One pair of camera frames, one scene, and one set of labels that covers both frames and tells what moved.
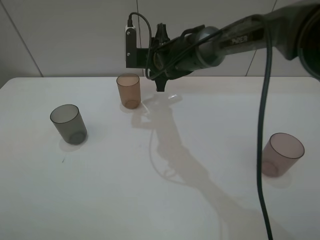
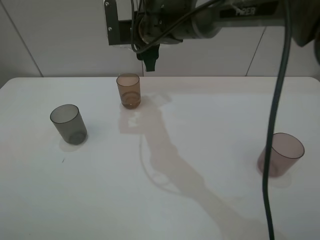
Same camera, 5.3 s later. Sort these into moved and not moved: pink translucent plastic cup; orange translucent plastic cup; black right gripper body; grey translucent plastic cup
Moved: black right gripper body
Not moved: orange translucent plastic cup; grey translucent plastic cup; pink translucent plastic cup
